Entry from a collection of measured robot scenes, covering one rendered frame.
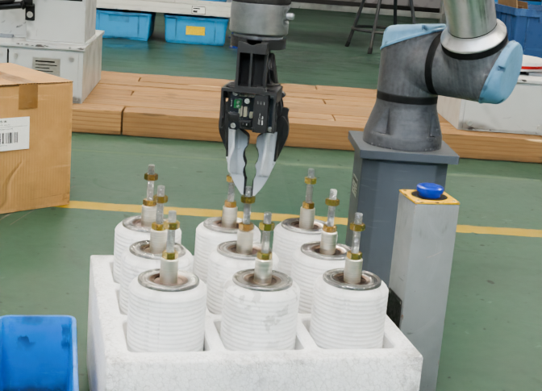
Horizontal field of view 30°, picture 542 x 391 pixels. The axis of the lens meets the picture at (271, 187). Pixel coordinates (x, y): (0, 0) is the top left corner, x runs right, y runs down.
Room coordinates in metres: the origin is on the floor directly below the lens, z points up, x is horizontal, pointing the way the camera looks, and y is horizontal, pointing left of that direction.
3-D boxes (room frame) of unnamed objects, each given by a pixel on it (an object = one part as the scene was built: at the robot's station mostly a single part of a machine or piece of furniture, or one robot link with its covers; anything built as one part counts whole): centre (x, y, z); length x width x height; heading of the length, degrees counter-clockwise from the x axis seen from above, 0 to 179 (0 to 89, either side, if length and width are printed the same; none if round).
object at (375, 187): (1.92, -0.24, 0.15); 0.19 x 0.19 x 0.30; 4
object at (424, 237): (1.46, -0.23, 0.16); 0.07 x 0.07 x 0.31; 14
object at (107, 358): (1.31, 0.03, 0.09); 0.39 x 0.39 x 0.18; 14
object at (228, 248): (1.31, 0.03, 0.25); 0.08 x 0.08 x 0.01
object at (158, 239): (1.28, 0.14, 0.26); 0.02 x 0.02 x 0.03
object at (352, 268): (1.23, -0.11, 0.26); 0.02 x 0.02 x 0.03
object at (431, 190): (1.45, -0.23, 0.32); 0.04 x 0.04 x 0.02
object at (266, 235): (1.20, 0.00, 0.30); 0.01 x 0.01 x 0.08
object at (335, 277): (1.23, -0.11, 0.25); 0.08 x 0.08 x 0.01
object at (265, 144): (1.29, 0.01, 0.38); 0.06 x 0.03 x 0.09; 173
